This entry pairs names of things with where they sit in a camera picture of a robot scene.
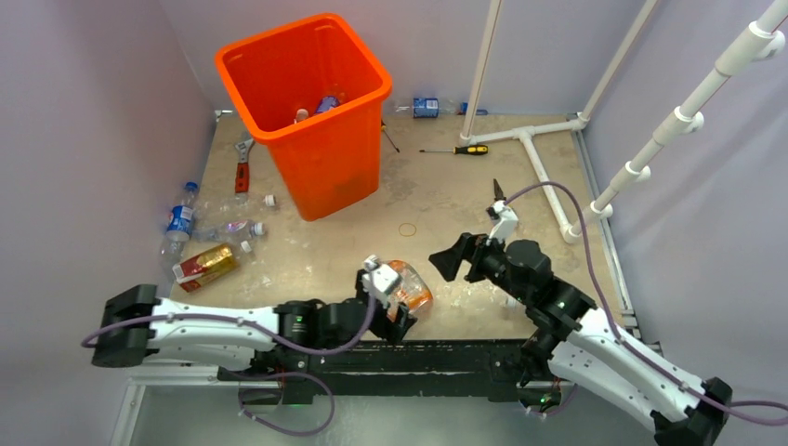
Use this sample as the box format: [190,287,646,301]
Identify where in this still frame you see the tan rubber band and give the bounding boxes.
[398,222,417,237]

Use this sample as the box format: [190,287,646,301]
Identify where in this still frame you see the blue pepsi label bottle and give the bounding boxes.
[313,95,342,115]

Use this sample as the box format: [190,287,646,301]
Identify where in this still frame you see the small clear white-cap bottle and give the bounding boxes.
[191,219,267,244]

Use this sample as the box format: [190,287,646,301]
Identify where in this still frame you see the crushed orange label bottle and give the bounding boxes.
[387,260,433,321]

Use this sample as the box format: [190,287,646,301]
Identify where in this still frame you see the orange plastic bin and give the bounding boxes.
[215,13,392,221]

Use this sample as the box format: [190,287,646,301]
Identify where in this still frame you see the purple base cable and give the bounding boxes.
[237,370,337,439]

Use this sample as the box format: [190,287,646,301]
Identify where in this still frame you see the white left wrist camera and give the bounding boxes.
[361,255,402,309]

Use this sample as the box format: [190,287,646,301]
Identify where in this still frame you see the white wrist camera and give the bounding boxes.
[487,200,519,243]
[361,255,402,309]

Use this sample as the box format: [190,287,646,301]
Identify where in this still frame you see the yellow black screwdriver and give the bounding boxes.
[420,145,489,156]

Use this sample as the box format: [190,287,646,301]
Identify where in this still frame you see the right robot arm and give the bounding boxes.
[428,233,732,445]

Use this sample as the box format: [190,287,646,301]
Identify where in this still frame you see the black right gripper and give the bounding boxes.
[429,229,530,305]

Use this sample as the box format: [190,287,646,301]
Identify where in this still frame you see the red adjustable wrench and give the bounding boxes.
[234,137,255,194]

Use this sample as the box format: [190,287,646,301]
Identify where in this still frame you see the wide clear plastic bottle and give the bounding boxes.
[197,193,279,216]

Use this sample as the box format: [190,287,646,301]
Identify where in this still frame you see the small label clear bottle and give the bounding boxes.
[506,296,523,310]

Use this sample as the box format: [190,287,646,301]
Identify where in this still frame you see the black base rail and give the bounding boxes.
[217,339,570,411]

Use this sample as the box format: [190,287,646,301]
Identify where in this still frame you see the white pvc pipe frame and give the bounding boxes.
[458,0,788,244]

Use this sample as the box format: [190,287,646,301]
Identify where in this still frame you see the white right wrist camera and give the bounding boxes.
[487,200,519,243]

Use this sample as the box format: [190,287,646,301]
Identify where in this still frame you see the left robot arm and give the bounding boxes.
[81,266,431,380]

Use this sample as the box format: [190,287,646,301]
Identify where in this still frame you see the yellow handle pliers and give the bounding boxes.
[492,178,507,203]

